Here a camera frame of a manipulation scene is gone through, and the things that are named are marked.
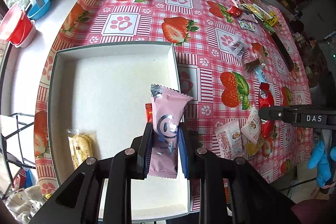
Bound white cranberry crispy packet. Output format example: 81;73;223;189
215;119;243;160

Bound translucent white snack packet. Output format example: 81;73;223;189
228;33;249;60

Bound pink snack packet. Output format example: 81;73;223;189
149;84;193;178
239;12;258;23

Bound red foil snack packet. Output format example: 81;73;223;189
258;83;274;140

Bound blue glove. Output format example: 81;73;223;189
307;140;335;188

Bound yellow snack packet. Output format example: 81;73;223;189
245;136;264;156

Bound yellow biscuit in clear wrapper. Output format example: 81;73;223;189
66;129;96;169

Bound light blue snack packet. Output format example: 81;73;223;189
253;65;268;84

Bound black metal rack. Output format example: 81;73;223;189
1;113;36;198

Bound long black bar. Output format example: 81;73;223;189
270;32;294;72

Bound brown bar in clear wrapper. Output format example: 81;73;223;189
243;59;267;72

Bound strawberry checkered tablecloth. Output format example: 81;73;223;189
34;0;311;195

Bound red square candy packet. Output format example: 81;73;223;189
145;103;153;123

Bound green yellow snack packets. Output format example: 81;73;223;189
241;3;278;26

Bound white cardboard box tray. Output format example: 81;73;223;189
47;42;190;222

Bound hello kitty candy packet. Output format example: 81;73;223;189
237;19;255;32

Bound red candy wrapper far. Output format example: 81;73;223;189
226;6;243;18

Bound red plastic bucket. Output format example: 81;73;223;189
0;2;33;46

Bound blue plastic basin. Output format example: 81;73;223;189
27;0;51;20

